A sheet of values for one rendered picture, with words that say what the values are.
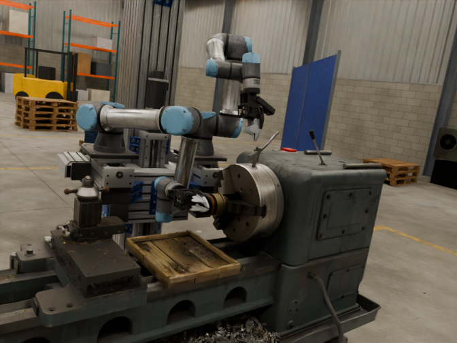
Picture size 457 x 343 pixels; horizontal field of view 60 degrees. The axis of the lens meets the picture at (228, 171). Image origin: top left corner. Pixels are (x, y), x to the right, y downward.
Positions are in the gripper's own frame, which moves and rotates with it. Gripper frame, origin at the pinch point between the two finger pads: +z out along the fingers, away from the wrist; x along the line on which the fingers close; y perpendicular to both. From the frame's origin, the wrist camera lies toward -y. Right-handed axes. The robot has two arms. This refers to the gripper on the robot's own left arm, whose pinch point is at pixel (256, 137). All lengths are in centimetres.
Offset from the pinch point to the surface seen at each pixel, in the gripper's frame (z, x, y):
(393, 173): 27, -330, -680
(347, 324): 84, 17, -38
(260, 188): 20.5, 14.9, 11.5
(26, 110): -141, -928, -83
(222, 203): 26.3, 4.6, 22.3
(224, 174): 15.2, -1.8, 16.0
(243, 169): 13.4, 6.2, 12.8
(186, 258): 46, -1, 35
